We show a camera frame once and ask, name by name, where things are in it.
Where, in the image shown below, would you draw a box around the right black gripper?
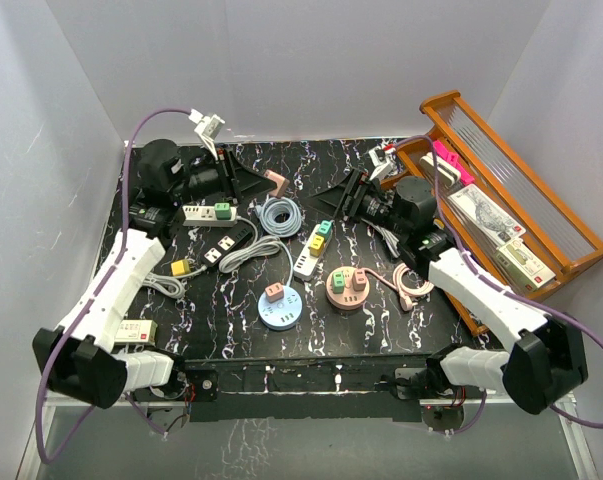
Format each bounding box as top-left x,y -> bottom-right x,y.
303,168 -> 410,238

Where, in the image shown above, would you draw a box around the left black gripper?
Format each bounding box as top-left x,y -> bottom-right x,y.
172,144 -> 278,206

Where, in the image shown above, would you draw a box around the pink cube adapter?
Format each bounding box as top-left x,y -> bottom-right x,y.
264,170 -> 290,198
264,282 -> 285,303

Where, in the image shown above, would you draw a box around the green cube adapter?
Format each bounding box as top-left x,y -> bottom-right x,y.
214,202 -> 233,221
331,270 -> 346,295

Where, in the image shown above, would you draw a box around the yellow cube adapter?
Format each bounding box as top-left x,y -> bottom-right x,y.
308,235 -> 326,258

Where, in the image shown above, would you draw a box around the pink small adapter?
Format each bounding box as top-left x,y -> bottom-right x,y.
351,268 -> 369,292

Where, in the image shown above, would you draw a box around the black power strip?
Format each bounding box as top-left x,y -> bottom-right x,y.
201,221 -> 255,269

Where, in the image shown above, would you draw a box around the pink round power strip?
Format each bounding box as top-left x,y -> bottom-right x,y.
326,266 -> 370,311

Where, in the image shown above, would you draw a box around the yellow black adapter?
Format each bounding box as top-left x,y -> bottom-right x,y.
170,259 -> 192,277

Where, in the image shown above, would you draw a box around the pink cube adapter top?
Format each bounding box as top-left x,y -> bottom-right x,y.
264,282 -> 285,303

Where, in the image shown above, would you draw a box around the blue round power strip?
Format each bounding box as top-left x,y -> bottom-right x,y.
258,285 -> 303,331

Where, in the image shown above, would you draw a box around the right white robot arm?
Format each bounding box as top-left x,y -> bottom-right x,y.
306,170 -> 588,414

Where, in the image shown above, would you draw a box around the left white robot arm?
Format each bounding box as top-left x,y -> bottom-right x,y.
32,139 -> 277,409

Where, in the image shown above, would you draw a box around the white long power strip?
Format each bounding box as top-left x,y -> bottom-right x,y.
180,203 -> 237,227

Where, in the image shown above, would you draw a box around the pink box on shelf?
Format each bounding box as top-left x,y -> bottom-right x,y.
433,140 -> 475,186

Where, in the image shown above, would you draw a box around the wooden shelf rack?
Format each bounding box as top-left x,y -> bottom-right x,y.
373,89 -> 603,337

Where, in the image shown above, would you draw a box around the printed package on shelf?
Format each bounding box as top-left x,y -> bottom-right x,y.
448,184 -> 526,247

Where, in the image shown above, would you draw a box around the green white box on shelf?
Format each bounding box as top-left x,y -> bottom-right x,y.
494,238 -> 556,292

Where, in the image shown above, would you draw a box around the small white red box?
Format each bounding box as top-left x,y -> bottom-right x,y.
114,319 -> 157,346

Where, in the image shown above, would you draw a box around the blue coiled cable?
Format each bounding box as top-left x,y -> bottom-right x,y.
254,195 -> 305,237

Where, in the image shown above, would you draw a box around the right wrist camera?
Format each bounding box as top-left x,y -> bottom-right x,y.
368,144 -> 396,181

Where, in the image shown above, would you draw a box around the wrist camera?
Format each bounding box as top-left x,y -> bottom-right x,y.
188,109 -> 225,160
368,144 -> 396,181

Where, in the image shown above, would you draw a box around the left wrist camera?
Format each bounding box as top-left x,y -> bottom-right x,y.
188,109 -> 225,160

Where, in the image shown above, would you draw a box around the grey white cable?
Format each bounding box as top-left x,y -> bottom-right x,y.
218,234 -> 295,289

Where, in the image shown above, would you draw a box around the pink coiled cable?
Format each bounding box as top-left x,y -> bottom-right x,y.
363,263 -> 436,314

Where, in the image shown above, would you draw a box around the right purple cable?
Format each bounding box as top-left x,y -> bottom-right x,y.
390,134 -> 603,430

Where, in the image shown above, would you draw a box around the purple cable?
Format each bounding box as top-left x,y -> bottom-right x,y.
34,107 -> 197,465
390,134 -> 603,430

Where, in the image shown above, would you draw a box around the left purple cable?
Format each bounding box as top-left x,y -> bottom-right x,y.
34,107 -> 197,465

